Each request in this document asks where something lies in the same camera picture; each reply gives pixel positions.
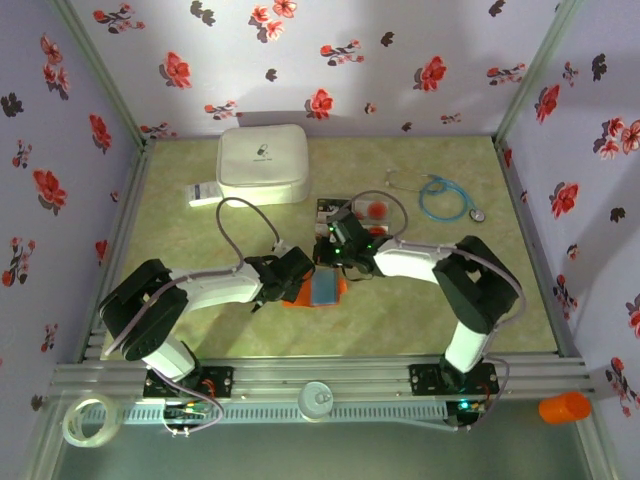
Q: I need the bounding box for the white zippered medicine pouch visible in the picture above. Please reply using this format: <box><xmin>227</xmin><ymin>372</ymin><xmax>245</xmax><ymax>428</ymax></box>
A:
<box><xmin>215</xmin><ymin>123</ymin><xmax>311</xmax><ymax>207</ymax></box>

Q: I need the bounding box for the aluminium frame side rail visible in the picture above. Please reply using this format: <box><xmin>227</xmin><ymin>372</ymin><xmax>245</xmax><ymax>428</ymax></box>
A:
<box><xmin>492</xmin><ymin>137</ymin><xmax>584</xmax><ymax>359</ymax></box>
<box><xmin>74</xmin><ymin>139</ymin><xmax>157</xmax><ymax>364</ymax></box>

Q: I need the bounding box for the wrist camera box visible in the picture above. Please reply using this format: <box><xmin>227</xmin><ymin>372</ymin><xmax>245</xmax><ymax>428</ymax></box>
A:
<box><xmin>324</xmin><ymin>210</ymin><xmax>352</xmax><ymax>242</ymax></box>
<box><xmin>272</xmin><ymin>240</ymin><xmax>317</xmax><ymax>282</ymax></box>

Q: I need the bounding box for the orange pill bottle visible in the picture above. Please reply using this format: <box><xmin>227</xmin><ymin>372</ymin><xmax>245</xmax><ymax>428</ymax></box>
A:
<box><xmin>537</xmin><ymin>390</ymin><xmax>593</xmax><ymax>426</ymax></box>

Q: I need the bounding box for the white slotted cable duct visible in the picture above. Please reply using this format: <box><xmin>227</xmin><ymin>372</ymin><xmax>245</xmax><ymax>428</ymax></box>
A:
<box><xmin>119</xmin><ymin>401</ymin><xmax>449</xmax><ymax>426</ymax></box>

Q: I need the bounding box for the grey right arm cable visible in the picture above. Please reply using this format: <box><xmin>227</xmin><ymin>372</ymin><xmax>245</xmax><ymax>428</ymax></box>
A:
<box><xmin>344</xmin><ymin>189</ymin><xmax>529</xmax><ymax>434</ymax></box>

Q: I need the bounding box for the clear tape roll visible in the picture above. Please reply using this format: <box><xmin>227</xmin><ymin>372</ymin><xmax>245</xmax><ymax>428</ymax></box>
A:
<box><xmin>61</xmin><ymin>392</ymin><xmax>125</xmax><ymax>449</ymax></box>

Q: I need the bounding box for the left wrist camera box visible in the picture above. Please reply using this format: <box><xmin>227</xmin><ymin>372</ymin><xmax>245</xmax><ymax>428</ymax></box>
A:
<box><xmin>272</xmin><ymin>240</ymin><xmax>317</xmax><ymax>282</ymax></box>

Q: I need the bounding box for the small white box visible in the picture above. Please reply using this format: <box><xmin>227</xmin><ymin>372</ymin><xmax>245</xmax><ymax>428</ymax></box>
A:
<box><xmin>184</xmin><ymin>181</ymin><xmax>223</xmax><ymax>209</ymax></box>

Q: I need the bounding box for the orange card holder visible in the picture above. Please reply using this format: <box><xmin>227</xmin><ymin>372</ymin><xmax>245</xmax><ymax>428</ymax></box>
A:
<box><xmin>280</xmin><ymin>269</ymin><xmax>349</xmax><ymax>311</ymax></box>

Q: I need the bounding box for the blue stethoscope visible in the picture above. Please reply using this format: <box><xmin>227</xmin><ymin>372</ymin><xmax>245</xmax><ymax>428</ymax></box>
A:
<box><xmin>384</xmin><ymin>168</ymin><xmax>488</xmax><ymax>224</ymax></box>

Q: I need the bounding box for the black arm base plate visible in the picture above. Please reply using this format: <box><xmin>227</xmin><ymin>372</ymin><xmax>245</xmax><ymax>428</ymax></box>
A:
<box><xmin>143</xmin><ymin>365</ymin><xmax>237</xmax><ymax>401</ymax></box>
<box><xmin>408</xmin><ymin>363</ymin><xmax>500</xmax><ymax>398</ymax></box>

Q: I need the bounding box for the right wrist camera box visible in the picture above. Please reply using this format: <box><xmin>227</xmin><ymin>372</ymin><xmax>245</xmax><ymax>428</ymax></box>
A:
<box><xmin>324</xmin><ymin>210</ymin><xmax>352</xmax><ymax>242</ymax></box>

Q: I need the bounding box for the small circuit board with wires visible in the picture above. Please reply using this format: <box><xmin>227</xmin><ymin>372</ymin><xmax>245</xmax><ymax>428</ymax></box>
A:
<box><xmin>456</xmin><ymin>398</ymin><xmax>489</xmax><ymax>418</ymax></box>
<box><xmin>161</xmin><ymin>399</ymin><xmax>214</xmax><ymax>432</ymax></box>

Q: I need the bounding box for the aluminium frame post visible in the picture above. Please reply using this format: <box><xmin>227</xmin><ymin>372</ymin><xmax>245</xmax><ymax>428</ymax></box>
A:
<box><xmin>493</xmin><ymin>0</ymin><xmax>587</xmax><ymax>144</ymax></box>
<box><xmin>49</xmin><ymin>0</ymin><xmax>154</xmax><ymax>147</ymax></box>

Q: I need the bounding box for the round white knob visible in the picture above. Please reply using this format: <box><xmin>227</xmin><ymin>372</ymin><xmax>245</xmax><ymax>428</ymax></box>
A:
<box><xmin>296</xmin><ymin>380</ymin><xmax>336</xmax><ymax>424</ymax></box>

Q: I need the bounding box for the white card with red circle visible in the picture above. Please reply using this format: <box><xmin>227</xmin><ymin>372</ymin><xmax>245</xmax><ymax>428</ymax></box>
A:
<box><xmin>349</xmin><ymin>198</ymin><xmax>394</xmax><ymax>222</ymax></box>

